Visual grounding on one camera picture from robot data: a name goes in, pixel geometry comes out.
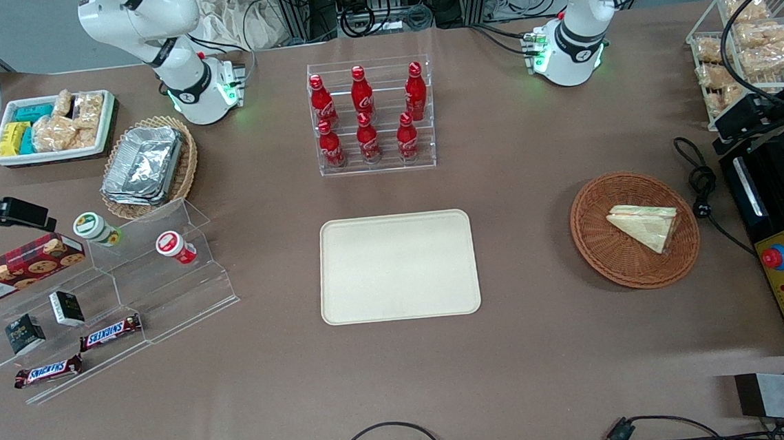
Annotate yellow snack packet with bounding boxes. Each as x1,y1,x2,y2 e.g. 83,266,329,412
0,121,33,157

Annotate red lid yogurt cup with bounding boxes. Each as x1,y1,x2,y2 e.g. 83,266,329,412
154,229,198,267

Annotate black cable with connector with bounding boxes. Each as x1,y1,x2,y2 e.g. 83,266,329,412
597,405,784,440

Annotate clear bag of fried snacks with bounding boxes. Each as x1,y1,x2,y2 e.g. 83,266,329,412
703,83,748,119
735,19,784,52
695,61,735,91
739,42,784,80
723,0,771,23
693,34,725,65

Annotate beige cloth bag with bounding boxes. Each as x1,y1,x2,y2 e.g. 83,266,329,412
194,0,284,55

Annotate Snickers chocolate bar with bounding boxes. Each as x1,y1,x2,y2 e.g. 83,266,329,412
78,313,144,352
12,353,85,390

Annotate small black carton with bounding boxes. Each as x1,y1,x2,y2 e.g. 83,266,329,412
3,313,48,357
49,289,86,328

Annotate oval tan wicker basket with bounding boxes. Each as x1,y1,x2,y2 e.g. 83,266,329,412
95,113,203,223

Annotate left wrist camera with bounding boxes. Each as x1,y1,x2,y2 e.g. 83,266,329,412
712,92,784,144

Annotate beige plastic tray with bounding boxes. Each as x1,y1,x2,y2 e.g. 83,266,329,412
315,207,483,327

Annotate clear acrylic bottle rack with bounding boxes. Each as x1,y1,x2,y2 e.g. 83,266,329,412
305,54,438,178

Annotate coiled black cables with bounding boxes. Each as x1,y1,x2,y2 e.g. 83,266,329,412
337,0,436,39

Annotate triangle sandwich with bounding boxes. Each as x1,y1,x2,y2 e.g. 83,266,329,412
605,201,681,259

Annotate red Walkers cookie box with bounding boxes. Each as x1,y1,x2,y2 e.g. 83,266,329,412
0,231,89,307

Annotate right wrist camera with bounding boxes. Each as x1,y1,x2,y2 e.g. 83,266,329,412
0,194,58,236

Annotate round brown wicker basket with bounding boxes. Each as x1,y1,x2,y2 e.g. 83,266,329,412
566,167,704,295

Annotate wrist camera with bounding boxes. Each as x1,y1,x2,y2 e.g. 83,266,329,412
0,194,58,236
712,92,784,144

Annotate white rectangular snack bin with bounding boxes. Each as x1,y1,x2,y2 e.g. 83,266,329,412
0,89,120,169

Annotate clear acrylic stepped riser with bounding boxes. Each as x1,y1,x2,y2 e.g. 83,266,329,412
84,195,243,348
0,265,157,408

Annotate green lid yogurt cup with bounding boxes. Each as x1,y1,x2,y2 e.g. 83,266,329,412
72,209,123,250

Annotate red cola bottle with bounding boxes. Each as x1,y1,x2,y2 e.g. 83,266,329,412
350,65,376,116
355,111,383,165
395,112,421,162
403,61,429,122
317,118,347,169
308,73,339,128

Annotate stack of foil containers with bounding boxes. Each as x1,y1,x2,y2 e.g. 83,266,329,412
97,124,189,211

